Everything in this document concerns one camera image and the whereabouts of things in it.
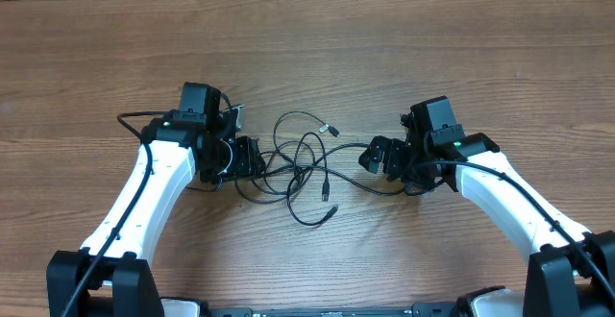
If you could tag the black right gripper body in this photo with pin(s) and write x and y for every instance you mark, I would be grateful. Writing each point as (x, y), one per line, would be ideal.
(382, 154)

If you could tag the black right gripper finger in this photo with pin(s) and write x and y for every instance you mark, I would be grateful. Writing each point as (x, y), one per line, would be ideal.
(377, 155)
(395, 174)

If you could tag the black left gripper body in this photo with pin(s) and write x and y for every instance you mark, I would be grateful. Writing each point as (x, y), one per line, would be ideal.
(247, 157)

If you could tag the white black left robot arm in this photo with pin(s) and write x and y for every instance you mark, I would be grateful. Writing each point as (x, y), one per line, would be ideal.
(110, 275)

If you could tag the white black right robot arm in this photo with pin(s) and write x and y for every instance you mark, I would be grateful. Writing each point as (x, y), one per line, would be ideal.
(570, 270)

